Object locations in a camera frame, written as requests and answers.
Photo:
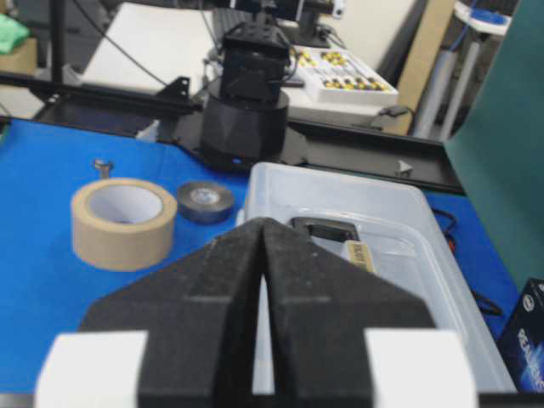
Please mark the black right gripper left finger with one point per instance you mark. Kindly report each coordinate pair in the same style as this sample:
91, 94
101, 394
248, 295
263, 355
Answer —
182, 336

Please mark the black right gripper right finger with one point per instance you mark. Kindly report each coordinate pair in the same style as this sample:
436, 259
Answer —
343, 337

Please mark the clear plastic tool box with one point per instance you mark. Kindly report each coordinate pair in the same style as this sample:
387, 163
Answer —
408, 247

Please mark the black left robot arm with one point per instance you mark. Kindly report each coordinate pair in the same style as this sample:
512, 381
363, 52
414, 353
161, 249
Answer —
246, 111

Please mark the dark blue cardboard box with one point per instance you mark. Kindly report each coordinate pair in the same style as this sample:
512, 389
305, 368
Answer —
521, 342

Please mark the beige masking tape roll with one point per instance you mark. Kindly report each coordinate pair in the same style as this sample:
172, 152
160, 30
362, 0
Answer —
122, 224

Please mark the blue table mat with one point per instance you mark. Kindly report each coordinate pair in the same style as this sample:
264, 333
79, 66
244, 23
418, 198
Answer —
46, 289

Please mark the green backdrop board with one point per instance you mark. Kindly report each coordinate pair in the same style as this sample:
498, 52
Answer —
497, 153

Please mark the white screwdriver set tray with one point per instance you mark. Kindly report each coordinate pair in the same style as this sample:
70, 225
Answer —
336, 75

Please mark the green cloth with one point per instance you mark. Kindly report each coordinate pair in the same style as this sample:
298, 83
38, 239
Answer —
12, 34

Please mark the black handled tool in box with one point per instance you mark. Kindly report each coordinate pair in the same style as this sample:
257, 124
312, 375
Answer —
341, 238

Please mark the grey duct tape roll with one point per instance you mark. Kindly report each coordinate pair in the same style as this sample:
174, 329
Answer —
204, 202

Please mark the black metal rail frame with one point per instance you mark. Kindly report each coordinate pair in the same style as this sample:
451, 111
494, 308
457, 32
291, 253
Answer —
423, 164

